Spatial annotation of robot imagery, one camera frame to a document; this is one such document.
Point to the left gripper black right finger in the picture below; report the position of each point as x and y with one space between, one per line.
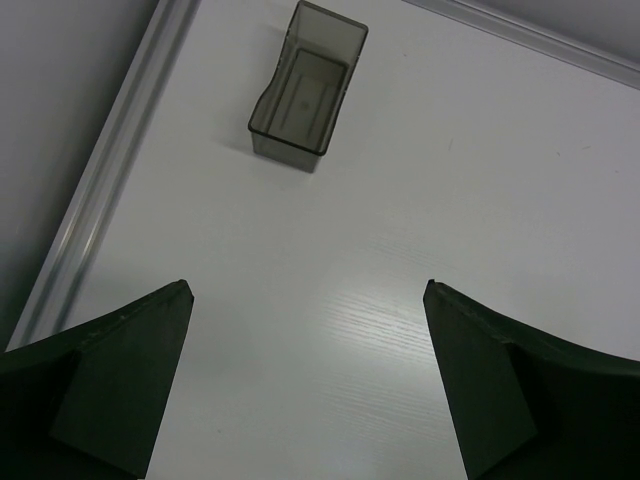
526 404

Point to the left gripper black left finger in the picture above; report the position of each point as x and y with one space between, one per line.
88 403

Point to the translucent grey plastic bin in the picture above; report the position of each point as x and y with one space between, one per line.
294 118

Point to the aluminium left side rail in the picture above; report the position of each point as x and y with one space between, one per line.
87 217

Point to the aluminium table frame rail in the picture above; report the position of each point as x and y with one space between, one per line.
601 37

